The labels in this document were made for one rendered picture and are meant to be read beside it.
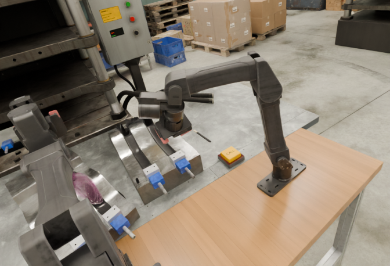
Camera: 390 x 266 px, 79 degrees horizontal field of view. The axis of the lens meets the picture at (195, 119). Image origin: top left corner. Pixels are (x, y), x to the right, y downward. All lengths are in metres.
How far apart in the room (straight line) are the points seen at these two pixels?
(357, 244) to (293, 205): 0.98
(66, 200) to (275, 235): 0.59
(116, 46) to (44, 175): 1.17
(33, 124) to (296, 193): 0.78
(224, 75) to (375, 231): 1.50
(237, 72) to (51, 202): 0.48
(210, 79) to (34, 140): 0.42
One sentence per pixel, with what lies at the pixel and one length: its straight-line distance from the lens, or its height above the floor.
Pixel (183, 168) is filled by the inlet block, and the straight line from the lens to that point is 0.86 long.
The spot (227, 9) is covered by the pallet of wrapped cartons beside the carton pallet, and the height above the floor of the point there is 0.81.
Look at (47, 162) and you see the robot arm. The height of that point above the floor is 1.23.
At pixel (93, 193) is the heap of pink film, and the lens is 0.94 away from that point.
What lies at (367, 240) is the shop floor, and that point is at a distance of 1.84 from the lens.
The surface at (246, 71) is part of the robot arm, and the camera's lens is 0.63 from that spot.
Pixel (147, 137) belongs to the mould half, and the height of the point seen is 0.90.
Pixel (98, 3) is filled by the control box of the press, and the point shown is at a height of 1.42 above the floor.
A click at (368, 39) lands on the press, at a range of 4.55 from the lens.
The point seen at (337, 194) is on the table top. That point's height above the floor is 0.80.
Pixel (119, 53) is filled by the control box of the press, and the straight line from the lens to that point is 1.57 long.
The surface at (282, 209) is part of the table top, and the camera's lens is 0.85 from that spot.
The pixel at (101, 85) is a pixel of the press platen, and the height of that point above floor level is 1.03.
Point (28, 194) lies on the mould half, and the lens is 1.12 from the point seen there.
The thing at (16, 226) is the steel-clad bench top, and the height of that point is 0.80.
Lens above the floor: 1.48
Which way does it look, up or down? 32 degrees down
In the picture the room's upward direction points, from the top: 12 degrees counter-clockwise
